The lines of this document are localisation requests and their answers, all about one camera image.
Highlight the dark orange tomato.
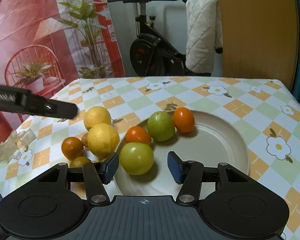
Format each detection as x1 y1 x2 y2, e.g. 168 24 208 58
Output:
61 137 84 161

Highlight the small brown longan rear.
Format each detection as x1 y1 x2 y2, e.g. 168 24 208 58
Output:
81 133 88 147

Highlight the beige round plate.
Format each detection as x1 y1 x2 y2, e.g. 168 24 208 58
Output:
114 111 250 197

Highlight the checkered floral tablecloth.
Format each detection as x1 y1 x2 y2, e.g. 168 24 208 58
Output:
0 76 300 239

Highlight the wooden board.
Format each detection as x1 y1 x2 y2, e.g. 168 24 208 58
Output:
219 0 299 88

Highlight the orange yellow tomato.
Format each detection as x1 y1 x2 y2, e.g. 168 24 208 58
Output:
69 156 91 168

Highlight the black exercise bike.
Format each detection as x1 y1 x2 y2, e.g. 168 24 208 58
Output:
122 0 223 76

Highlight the bright orange tomato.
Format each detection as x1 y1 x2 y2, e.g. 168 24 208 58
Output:
125 126 152 145

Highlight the red printed backdrop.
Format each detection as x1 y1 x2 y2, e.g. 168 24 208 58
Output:
0 0 126 145

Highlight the green tomato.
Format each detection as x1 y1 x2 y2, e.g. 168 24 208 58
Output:
147 111 175 142
119 142 154 176

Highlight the white quilted blanket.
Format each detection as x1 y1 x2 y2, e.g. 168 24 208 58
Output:
185 0 223 75

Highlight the green tomato front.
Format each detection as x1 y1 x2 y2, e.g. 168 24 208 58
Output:
147 111 175 142

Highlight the clear plastic wrapper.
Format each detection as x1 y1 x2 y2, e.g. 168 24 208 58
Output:
0 129 37 163

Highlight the yellow lemon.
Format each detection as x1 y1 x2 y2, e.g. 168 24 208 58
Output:
87 123 120 160
84 106 111 131

